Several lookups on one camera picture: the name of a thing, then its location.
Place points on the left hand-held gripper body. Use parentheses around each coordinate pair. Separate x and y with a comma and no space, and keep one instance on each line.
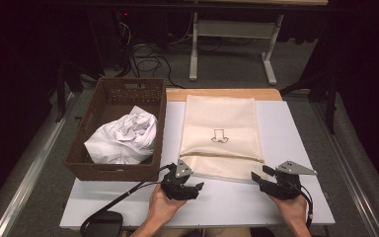
(174,186)

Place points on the dark device with red light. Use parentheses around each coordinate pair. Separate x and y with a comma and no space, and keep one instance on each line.
(118,36)

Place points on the person's left hand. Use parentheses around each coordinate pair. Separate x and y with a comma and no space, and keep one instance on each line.
(163,209)

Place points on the person's tan trouser legs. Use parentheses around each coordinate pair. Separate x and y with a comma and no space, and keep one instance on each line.
(210,232)

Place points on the black metal stand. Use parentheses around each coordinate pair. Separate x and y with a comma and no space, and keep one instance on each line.
(65,82)
(329,95)

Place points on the aluminium floor rail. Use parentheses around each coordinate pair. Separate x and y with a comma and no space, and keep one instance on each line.
(29,174)
(348,168)

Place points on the cream cloth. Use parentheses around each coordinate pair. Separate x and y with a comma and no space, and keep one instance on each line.
(222,131)

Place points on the person's right hand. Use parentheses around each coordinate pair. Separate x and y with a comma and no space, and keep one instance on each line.
(291,209)

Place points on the brown woven basket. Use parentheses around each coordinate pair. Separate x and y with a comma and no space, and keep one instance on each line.
(112,98)

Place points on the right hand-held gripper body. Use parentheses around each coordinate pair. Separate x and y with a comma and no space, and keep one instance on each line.
(284,187)

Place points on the white metal table frame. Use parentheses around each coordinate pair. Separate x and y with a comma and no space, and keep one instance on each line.
(233,29)

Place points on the white garment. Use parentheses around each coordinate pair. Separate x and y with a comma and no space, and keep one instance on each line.
(125,140)

